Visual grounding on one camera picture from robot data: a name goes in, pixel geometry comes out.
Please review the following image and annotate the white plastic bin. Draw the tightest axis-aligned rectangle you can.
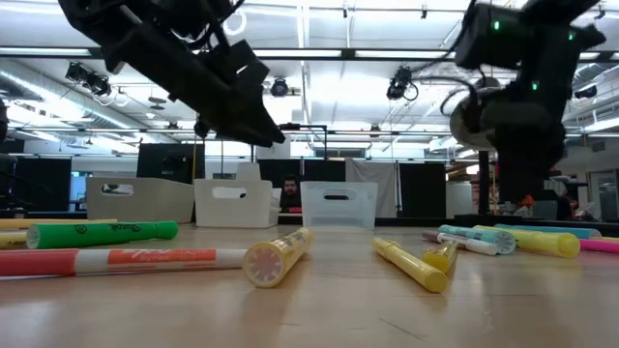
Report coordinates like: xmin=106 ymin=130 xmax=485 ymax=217
xmin=192 ymin=178 xmax=282 ymax=230

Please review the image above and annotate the pink marker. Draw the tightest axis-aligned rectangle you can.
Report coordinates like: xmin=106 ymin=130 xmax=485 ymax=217
xmin=578 ymin=236 xmax=619 ymax=255

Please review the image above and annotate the person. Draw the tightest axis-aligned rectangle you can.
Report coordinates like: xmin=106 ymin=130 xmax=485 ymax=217
xmin=279 ymin=174 xmax=304 ymax=213

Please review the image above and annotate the fat yellow highlighter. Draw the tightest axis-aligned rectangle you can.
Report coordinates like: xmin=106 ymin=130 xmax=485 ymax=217
xmin=241 ymin=226 xmax=314 ymax=290

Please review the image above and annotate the grey plastic bin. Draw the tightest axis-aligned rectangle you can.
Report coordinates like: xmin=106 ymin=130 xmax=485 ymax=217
xmin=85 ymin=176 xmax=195 ymax=224

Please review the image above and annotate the green highlighter marker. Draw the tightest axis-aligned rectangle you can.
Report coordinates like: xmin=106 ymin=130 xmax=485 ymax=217
xmin=25 ymin=219 xmax=180 ymax=251

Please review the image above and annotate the black metal stand frame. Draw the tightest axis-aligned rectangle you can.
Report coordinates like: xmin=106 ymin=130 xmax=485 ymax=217
xmin=278 ymin=122 xmax=329 ymax=161

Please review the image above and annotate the black ceiling camera with cable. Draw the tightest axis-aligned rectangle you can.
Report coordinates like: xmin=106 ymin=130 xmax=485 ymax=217
xmin=385 ymin=65 xmax=421 ymax=103

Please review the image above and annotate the white hanging ring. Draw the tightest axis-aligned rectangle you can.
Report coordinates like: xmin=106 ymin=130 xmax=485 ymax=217
xmin=222 ymin=10 xmax=249 ymax=38

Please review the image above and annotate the yellow marker with black print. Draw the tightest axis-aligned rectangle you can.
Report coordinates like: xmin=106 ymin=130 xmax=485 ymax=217
xmin=0 ymin=217 xmax=119 ymax=232

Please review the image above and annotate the grey curtain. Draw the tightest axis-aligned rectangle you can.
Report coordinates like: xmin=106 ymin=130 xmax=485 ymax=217
xmin=344 ymin=158 xmax=399 ymax=219

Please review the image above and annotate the clear plastic bin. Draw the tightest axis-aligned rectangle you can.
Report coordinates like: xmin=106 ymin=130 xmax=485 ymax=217
xmin=299 ymin=181 xmax=379 ymax=230

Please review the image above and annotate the black ceiling camera cluster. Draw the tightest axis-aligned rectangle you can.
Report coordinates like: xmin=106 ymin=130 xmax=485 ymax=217
xmin=64 ymin=61 xmax=114 ymax=99

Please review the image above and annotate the short yellow highlighter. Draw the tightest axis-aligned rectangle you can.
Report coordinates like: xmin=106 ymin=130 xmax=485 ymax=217
xmin=422 ymin=240 xmax=459 ymax=275

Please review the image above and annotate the black frame bar with lights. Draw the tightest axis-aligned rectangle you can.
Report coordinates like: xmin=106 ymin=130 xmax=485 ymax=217
xmin=0 ymin=45 xmax=619 ymax=63

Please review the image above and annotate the shelf with red bins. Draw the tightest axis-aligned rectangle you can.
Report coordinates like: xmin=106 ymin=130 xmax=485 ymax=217
xmin=512 ymin=166 xmax=590 ymax=221

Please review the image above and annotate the silver ventilation duct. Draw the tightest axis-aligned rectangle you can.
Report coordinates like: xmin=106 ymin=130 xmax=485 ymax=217
xmin=573 ymin=62 xmax=619 ymax=91

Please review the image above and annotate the small white box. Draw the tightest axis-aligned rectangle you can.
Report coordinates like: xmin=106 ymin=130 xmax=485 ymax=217
xmin=236 ymin=161 xmax=263 ymax=183

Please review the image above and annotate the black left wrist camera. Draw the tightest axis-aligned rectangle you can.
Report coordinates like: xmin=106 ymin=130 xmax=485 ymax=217
xmin=211 ymin=38 xmax=271 ymax=94

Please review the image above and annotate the long yellow marker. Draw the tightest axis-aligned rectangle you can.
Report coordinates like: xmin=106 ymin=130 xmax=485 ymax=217
xmin=472 ymin=224 xmax=582 ymax=259
xmin=370 ymin=236 xmax=450 ymax=295

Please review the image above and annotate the black desk lamp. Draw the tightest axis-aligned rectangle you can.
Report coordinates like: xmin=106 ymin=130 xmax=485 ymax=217
xmin=448 ymin=75 xmax=525 ymax=232

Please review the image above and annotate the orange and white marker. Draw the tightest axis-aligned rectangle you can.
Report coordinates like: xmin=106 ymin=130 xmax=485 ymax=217
xmin=0 ymin=247 xmax=249 ymax=280

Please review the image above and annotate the white cabinet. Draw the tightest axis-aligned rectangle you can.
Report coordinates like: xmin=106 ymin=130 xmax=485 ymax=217
xmin=445 ymin=181 xmax=475 ymax=219

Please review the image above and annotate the teal highlighter marker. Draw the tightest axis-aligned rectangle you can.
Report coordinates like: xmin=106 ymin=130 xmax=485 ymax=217
xmin=437 ymin=223 xmax=518 ymax=256

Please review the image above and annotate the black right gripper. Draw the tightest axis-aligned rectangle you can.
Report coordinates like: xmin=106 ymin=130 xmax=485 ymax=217
xmin=481 ymin=96 xmax=568 ymax=205

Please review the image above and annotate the black aluminium table frame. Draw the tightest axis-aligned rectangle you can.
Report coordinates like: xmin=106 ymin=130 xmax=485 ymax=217
xmin=0 ymin=210 xmax=619 ymax=238

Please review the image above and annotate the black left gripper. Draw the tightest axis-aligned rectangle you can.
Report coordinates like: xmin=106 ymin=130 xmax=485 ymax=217
xmin=103 ymin=21 xmax=287 ymax=148

